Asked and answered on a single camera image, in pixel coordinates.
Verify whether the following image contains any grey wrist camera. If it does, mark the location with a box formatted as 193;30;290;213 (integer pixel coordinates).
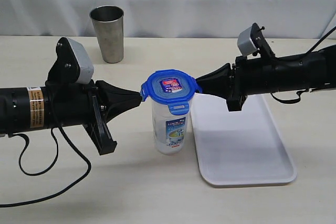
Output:
237;24;258;56
67;38;94;84

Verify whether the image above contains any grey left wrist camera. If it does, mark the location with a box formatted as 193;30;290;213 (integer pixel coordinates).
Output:
67;38;94;84

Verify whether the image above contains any white backdrop curtain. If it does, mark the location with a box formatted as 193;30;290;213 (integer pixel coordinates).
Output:
1;0;335;38

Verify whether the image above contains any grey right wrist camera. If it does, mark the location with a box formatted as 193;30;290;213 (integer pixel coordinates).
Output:
237;24;258;56

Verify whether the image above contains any blue container lid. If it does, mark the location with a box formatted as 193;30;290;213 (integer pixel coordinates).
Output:
140;69;203;116

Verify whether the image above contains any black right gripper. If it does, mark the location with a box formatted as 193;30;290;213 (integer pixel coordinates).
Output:
196;23;275;112

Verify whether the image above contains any white plastic tray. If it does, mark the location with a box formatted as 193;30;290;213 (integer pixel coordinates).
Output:
191;94;297;187

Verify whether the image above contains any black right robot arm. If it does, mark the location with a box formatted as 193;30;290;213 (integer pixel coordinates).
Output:
196;23;335;112

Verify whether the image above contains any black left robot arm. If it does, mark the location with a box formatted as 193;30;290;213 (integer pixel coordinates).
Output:
1;37;142;155

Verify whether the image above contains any stainless steel cup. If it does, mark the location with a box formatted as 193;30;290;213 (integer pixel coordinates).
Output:
89;5;124;63

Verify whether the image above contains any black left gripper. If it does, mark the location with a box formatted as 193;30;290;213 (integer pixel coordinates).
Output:
45;37;142;155

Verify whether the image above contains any clear plastic container with label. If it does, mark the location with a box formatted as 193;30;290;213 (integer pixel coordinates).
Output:
152;100;192;155

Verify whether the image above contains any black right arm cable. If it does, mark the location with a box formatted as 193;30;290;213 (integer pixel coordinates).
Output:
270;25;336;104

